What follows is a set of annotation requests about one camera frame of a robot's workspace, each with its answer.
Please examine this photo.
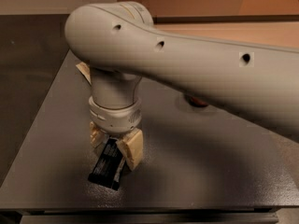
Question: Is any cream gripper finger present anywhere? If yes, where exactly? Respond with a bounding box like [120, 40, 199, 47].
[90, 121, 108, 147]
[116, 128, 143, 171]

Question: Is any dark blue rxbar wrapper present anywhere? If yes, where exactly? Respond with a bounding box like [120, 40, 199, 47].
[88, 138, 125, 190]

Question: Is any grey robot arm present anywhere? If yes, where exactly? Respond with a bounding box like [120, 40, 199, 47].
[64, 2, 299, 140]

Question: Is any red apple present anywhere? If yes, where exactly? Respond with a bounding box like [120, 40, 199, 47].
[186, 95, 208, 107]

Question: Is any brown and cream snack bag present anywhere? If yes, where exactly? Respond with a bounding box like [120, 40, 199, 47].
[76, 63, 91, 83]

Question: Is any dark side counter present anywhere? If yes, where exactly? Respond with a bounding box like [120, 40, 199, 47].
[0, 14, 68, 184]

